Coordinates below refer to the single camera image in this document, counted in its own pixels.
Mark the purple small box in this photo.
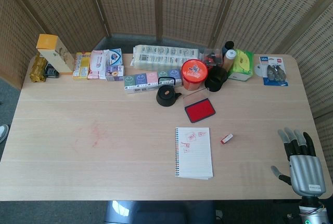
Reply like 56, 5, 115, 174
105, 64, 124, 82

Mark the black mesh pen cup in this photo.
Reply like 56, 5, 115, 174
204, 65, 228, 93

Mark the spiral notepad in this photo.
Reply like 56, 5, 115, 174
174, 127, 214, 180

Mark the black teapot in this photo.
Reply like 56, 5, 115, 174
156, 77, 183, 108

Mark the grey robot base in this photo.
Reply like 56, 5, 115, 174
104, 200, 216, 224

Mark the brown bottle white cap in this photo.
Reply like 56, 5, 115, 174
223, 49, 236, 71

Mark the blue white small box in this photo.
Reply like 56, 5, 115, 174
108, 48, 123, 67

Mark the tall beige orange-topped box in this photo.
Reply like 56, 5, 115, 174
35, 34, 75, 75

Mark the woven folding screen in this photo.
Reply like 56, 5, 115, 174
0, 0, 333, 157

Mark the yellow flat box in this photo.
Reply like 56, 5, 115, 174
72, 51, 92, 80

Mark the small red stamp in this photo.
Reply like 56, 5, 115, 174
221, 133, 234, 145

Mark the orange lidded tub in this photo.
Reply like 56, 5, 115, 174
181, 59, 209, 91

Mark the multicolour pocket tissue pack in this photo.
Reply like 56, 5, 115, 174
123, 68, 183, 95

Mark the red ink pad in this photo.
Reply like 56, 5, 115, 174
183, 90, 216, 124

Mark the gold foil package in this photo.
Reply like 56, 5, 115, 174
29, 54, 48, 83

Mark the pink wet wipes pack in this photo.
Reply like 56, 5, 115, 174
87, 49, 110, 80

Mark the large clear-wrapped tissue pack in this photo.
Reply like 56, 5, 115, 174
130, 44, 204, 71

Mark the blue blister pack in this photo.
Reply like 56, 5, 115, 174
259, 55, 289, 87

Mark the green tissue box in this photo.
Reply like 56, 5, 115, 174
227, 48, 254, 82

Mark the black clip holder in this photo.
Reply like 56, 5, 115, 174
44, 63, 60, 78

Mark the grey white shoe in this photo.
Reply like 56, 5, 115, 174
0, 124, 10, 144

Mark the clear plastic clip box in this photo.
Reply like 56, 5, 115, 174
202, 48, 224, 68

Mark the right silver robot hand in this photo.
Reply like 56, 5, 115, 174
270, 127, 327, 198

